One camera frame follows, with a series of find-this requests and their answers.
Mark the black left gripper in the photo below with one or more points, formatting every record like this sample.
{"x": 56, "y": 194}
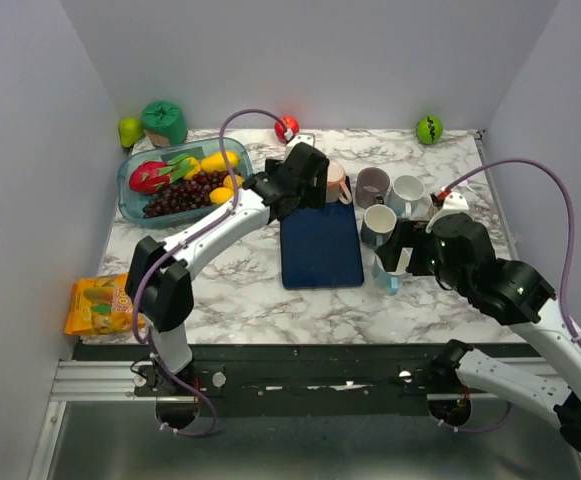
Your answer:
{"x": 313, "y": 196}

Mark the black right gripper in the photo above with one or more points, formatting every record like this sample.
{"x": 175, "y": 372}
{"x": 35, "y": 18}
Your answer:
{"x": 390, "y": 251}

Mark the light blue faceted mug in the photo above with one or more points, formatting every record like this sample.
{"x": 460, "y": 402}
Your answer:
{"x": 389, "y": 281}

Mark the grey blue faceted mug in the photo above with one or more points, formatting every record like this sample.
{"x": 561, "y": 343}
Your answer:
{"x": 378, "y": 224}

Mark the pink mug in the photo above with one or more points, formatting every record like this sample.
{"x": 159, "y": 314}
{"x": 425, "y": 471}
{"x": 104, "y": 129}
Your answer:
{"x": 337, "y": 189}

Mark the white light blue mug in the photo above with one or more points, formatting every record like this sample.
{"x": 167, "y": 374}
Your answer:
{"x": 405, "y": 194}

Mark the purple mug black handle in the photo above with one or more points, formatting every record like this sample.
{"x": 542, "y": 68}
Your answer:
{"x": 371, "y": 183}

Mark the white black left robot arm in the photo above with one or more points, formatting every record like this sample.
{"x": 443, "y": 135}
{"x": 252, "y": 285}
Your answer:
{"x": 160, "y": 278}

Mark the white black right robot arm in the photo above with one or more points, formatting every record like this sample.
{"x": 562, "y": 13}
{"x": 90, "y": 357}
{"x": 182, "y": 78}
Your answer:
{"x": 516, "y": 295}

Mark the red apple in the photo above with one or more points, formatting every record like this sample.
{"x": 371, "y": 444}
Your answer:
{"x": 286, "y": 129}

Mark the dark blue tray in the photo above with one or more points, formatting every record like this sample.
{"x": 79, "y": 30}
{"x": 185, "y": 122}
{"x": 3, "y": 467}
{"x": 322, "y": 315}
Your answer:
{"x": 320, "y": 249}

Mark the yellow lemon back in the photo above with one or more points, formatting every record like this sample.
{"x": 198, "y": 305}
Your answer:
{"x": 233, "y": 182}

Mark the yellow lemon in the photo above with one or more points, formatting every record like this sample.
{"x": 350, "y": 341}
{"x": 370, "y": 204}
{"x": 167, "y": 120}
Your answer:
{"x": 221, "y": 195}
{"x": 233, "y": 182}

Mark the yellow lemon front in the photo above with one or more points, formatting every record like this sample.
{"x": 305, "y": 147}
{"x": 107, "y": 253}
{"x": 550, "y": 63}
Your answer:
{"x": 221, "y": 195}

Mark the yellow mango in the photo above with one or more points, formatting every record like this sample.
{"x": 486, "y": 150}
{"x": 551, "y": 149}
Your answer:
{"x": 216, "y": 162}

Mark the yellow green fruit in basket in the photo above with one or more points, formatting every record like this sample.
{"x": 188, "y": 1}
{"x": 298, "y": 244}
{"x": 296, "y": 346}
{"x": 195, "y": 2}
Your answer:
{"x": 195, "y": 168}

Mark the dark red grapes bunch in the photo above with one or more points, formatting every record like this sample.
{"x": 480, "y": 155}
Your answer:
{"x": 184, "y": 195}

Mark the green lime ball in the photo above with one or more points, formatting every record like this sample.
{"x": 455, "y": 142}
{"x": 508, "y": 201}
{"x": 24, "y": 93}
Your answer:
{"x": 429, "y": 130}

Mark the green wrapped roll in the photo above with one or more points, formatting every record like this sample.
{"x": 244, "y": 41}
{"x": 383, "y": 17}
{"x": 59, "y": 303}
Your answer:
{"x": 164, "y": 124}

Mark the pink dragon fruit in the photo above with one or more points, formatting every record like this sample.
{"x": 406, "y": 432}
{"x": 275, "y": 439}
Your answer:
{"x": 153, "y": 176}

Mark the teal plastic fruit basket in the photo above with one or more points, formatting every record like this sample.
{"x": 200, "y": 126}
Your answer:
{"x": 131, "y": 203}

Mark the green pear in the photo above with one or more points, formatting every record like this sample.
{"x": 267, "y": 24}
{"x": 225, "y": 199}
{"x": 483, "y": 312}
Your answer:
{"x": 130, "y": 131}

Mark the orange snack bag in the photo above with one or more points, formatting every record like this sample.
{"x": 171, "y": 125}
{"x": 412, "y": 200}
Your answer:
{"x": 99, "y": 306}

